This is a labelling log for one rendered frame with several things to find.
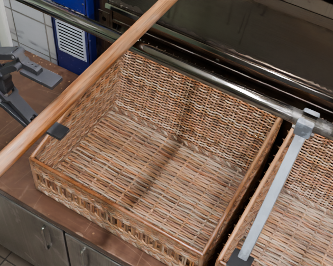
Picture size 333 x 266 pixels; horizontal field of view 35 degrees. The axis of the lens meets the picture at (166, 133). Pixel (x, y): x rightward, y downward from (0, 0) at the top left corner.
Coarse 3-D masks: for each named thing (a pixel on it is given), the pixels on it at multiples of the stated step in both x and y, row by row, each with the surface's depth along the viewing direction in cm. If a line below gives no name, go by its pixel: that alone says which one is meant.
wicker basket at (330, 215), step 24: (288, 144) 140; (312, 144) 146; (312, 168) 150; (264, 192) 145; (288, 192) 157; (312, 192) 153; (240, 216) 132; (288, 216) 152; (312, 216) 152; (240, 240) 146; (264, 240) 147; (288, 240) 147; (312, 240) 147; (216, 264) 127; (264, 264) 142; (288, 264) 142; (312, 264) 143
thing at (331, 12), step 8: (288, 0) 126; (296, 0) 125; (304, 0) 124; (312, 0) 123; (320, 0) 122; (328, 0) 121; (304, 8) 125; (312, 8) 124; (320, 8) 123; (328, 8) 122; (328, 16) 123
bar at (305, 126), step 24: (24, 0) 117; (72, 24) 114; (96, 24) 112; (144, 48) 108; (192, 72) 105; (240, 96) 102; (264, 96) 101; (288, 120) 100; (312, 120) 97; (288, 168) 100; (264, 216) 101; (240, 264) 102
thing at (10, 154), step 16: (160, 0) 113; (176, 0) 116; (144, 16) 109; (160, 16) 112; (128, 32) 106; (144, 32) 109; (112, 48) 102; (128, 48) 105; (96, 64) 99; (112, 64) 102; (80, 80) 96; (96, 80) 99; (64, 96) 94; (80, 96) 96; (48, 112) 91; (64, 112) 94; (32, 128) 88; (48, 128) 91; (16, 144) 86; (32, 144) 88; (0, 160) 84; (16, 160) 86; (0, 176) 84
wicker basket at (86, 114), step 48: (96, 96) 161; (144, 96) 167; (192, 96) 158; (48, 144) 148; (96, 144) 165; (144, 144) 166; (192, 144) 166; (240, 144) 157; (48, 192) 151; (96, 192) 137; (144, 192) 155; (192, 192) 156; (240, 192) 134; (144, 240) 144; (192, 240) 145
